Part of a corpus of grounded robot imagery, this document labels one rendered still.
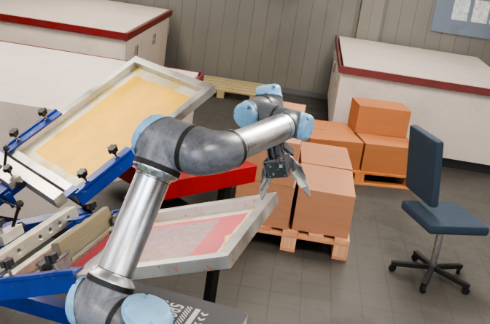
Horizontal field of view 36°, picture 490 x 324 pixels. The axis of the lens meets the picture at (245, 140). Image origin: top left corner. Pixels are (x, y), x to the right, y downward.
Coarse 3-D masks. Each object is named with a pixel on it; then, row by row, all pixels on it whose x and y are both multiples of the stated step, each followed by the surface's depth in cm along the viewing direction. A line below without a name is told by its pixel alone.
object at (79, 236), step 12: (96, 216) 257; (108, 216) 265; (72, 228) 246; (84, 228) 248; (96, 228) 256; (60, 240) 235; (72, 240) 241; (84, 240) 247; (60, 252) 233; (72, 252) 239
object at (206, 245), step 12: (192, 240) 238; (204, 240) 236; (216, 240) 233; (96, 252) 250; (144, 252) 237; (156, 252) 234; (168, 252) 231; (180, 252) 229; (192, 252) 226; (204, 252) 223
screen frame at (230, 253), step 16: (176, 208) 269; (192, 208) 266; (208, 208) 264; (224, 208) 262; (240, 208) 261; (256, 208) 245; (272, 208) 251; (256, 224) 233; (240, 240) 216; (32, 256) 251; (192, 256) 211; (208, 256) 208; (224, 256) 205; (16, 272) 237; (32, 272) 245; (80, 272) 221; (144, 272) 213; (160, 272) 212; (176, 272) 211; (192, 272) 209
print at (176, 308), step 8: (168, 304) 263; (176, 304) 264; (176, 312) 258; (184, 312) 259; (192, 312) 260; (200, 312) 260; (208, 312) 261; (176, 320) 253; (184, 320) 254; (192, 320) 255; (200, 320) 255
